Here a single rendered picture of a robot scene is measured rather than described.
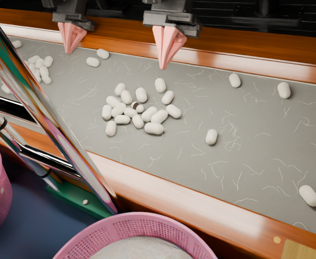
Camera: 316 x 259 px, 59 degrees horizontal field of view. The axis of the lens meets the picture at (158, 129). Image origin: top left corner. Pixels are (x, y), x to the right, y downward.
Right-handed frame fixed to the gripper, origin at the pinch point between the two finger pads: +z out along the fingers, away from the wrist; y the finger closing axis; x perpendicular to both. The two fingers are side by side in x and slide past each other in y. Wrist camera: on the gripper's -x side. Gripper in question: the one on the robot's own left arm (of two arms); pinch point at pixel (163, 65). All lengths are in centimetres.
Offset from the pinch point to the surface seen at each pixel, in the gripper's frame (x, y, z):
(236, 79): 7.7, 12.9, -0.5
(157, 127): -3.0, 3.1, 11.8
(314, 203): -5.6, 30.4, 16.0
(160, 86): 3.8, -1.4, 4.0
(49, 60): 5.1, -36.9, 3.0
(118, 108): -1.8, -7.2, 10.4
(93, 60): 6.2, -23.0, 0.8
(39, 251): -14.1, -9.1, 38.0
